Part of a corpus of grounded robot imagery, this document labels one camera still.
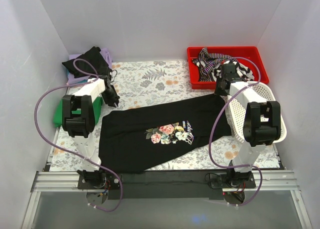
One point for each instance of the black floral print t-shirt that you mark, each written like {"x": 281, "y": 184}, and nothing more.
{"x": 134, "y": 140}

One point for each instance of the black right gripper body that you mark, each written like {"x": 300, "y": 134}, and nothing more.
{"x": 221, "y": 86}

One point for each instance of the folded lavender shirt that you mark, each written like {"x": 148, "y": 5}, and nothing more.
{"x": 104, "y": 53}

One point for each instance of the folded green shirt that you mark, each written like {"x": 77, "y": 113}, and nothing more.
{"x": 97, "y": 106}

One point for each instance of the folded black shirt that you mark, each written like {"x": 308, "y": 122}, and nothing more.
{"x": 94, "y": 57}

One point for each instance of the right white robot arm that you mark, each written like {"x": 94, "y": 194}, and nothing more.
{"x": 240, "y": 168}

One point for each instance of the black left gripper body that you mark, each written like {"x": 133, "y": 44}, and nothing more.
{"x": 111, "y": 97}

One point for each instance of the folded teal shirt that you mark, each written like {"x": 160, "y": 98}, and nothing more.
{"x": 72, "y": 80}

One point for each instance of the red plastic tray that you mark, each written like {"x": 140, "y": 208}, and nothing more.
{"x": 247, "y": 55}

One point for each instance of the aluminium frame rail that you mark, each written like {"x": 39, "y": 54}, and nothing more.
{"x": 271, "y": 180}

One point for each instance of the floral patterned table mat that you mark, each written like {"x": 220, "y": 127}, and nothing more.
{"x": 141, "y": 84}

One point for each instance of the black white striped shirt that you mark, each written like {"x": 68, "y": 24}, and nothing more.
{"x": 208, "y": 64}

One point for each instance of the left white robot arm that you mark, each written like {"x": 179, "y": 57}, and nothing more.
{"x": 79, "y": 119}

